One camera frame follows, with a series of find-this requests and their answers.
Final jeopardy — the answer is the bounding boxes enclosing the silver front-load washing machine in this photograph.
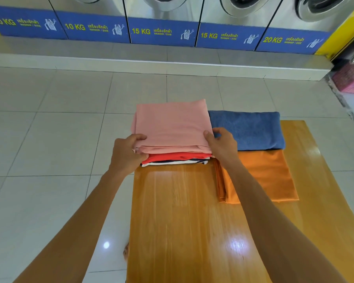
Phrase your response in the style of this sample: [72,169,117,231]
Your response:
[194,0,284,51]
[122,0,206,48]
[47,0,132,44]
[0,0,68,40]
[255,0,354,55]

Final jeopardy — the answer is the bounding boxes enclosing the pink laundry basket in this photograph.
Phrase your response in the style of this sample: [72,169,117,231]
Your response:
[332,57,354,94]

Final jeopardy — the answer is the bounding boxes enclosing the person's right hand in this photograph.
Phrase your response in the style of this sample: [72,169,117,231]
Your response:
[203,127,242,171]

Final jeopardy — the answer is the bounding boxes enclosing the person's right forearm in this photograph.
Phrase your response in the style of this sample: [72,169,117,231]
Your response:
[221,160,347,283]

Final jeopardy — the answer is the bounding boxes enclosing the person's left hand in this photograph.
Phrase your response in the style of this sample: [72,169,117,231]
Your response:
[109,133,149,177]

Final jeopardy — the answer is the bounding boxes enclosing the red garment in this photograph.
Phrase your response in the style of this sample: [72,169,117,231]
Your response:
[141,151,213,165]

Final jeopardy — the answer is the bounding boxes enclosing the black white striped shirt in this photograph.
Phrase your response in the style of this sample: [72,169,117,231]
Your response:
[140,159,209,168]

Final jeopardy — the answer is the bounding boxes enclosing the pink garment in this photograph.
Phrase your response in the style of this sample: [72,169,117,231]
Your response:
[131,99,214,155]

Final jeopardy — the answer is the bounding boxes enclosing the blue towel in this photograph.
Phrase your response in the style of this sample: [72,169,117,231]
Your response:
[208,110,286,152]

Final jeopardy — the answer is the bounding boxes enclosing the orange garment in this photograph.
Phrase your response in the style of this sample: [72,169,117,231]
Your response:
[213,149,300,204]

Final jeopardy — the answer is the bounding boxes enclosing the person's left forearm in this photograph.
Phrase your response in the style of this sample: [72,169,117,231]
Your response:
[13,169,135,283]

